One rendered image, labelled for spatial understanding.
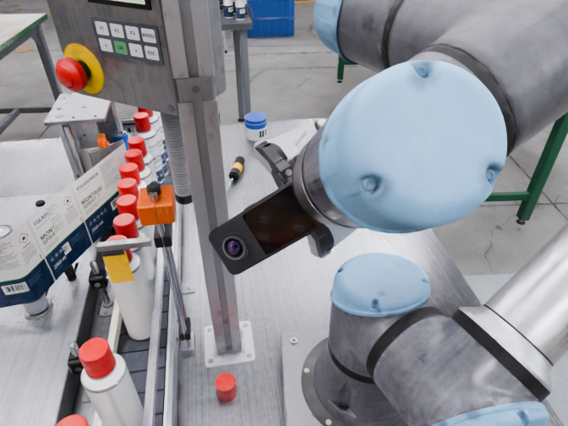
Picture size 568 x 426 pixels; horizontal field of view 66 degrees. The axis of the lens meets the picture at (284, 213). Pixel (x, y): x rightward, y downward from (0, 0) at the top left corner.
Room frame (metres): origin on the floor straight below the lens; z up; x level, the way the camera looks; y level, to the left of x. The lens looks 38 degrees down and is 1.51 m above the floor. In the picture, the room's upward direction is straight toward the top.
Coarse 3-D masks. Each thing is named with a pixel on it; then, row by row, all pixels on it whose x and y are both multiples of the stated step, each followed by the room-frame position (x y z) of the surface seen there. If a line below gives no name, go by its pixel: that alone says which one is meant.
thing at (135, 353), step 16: (128, 336) 0.46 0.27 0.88; (160, 336) 0.46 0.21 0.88; (128, 352) 0.43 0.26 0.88; (144, 352) 0.43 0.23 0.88; (160, 352) 0.43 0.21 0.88; (128, 368) 0.40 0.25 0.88; (144, 368) 0.40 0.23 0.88; (160, 368) 0.40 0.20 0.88; (144, 384) 0.37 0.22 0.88; (160, 384) 0.37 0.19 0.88; (144, 400) 0.35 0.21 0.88; (160, 400) 0.35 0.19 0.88; (160, 416) 0.32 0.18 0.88
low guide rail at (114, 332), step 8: (112, 312) 0.49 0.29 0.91; (120, 312) 0.49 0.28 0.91; (112, 320) 0.47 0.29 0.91; (120, 320) 0.48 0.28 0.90; (112, 328) 0.45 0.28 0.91; (120, 328) 0.47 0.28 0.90; (112, 336) 0.43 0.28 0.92; (112, 344) 0.42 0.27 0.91; (96, 416) 0.30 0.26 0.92; (96, 424) 0.29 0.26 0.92
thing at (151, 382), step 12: (156, 264) 0.55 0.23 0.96; (156, 276) 0.52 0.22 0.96; (156, 288) 0.50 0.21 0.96; (156, 300) 0.47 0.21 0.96; (156, 312) 0.45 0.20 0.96; (156, 324) 0.42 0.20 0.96; (156, 336) 0.40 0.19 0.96; (156, 348) 0.38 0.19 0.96; (156, 360) 0.36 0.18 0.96; (156, 372) 0.35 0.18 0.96; (156, 384) 0.33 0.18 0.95; (144, 420) 0.27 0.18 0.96
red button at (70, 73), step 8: (56, 64) 0.50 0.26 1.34; (64, 64) 0.49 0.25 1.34; (72, 64) 0.49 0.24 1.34; (80, 64) 0.50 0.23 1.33; (56, 72) 0.49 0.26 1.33; (64, 72) 0.48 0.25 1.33; (72, 72) 0.48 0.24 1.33; (80, 72) 0.49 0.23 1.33; (88, 72) 0.50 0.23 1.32; (64, 80) 0.49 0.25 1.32; (72, 80) 0.48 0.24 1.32; (80, 80) 0.48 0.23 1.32; (72, 88) 0.48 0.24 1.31; (80, 88) 0.49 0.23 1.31
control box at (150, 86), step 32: (64, 0) 0.51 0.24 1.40; (160, 0) 0.46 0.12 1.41; (64, 32) 0.52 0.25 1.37; (160, 32) 0.46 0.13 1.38; (96, 64) 0.50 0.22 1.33; (128, 64) 0.48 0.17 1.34; (224, 64) 0.54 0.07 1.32; (96, 96) 0.51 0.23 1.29; (128, 96) 0.49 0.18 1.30; (160, 96) 0.47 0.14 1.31
